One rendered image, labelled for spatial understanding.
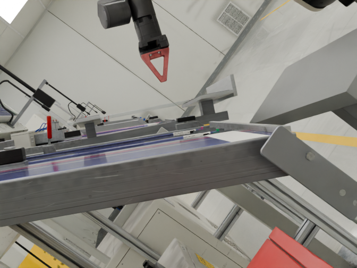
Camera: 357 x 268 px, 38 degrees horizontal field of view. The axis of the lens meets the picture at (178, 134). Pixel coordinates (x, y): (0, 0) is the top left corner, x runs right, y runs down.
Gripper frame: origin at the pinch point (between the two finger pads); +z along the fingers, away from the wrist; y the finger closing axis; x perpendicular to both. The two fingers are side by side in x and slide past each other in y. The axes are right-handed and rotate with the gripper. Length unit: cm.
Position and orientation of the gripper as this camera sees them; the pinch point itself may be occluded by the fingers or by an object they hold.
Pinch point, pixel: (162, 78)
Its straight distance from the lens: 122.4
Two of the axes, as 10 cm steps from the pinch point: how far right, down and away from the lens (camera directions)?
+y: 0.8, 0.3, -10.0
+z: 2.9, 9.5, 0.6
